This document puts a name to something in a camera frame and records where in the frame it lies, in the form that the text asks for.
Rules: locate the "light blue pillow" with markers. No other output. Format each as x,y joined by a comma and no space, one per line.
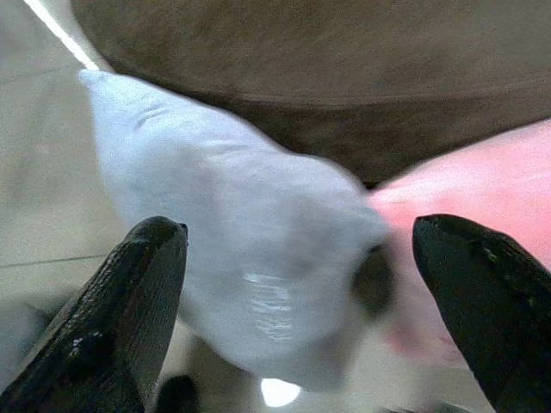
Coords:
224,223

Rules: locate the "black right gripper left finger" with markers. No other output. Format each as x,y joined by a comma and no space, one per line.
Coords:
107,318

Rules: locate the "pink pillow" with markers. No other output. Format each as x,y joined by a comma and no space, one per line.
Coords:
465,198

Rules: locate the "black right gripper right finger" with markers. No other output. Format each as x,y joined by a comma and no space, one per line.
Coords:
495,301

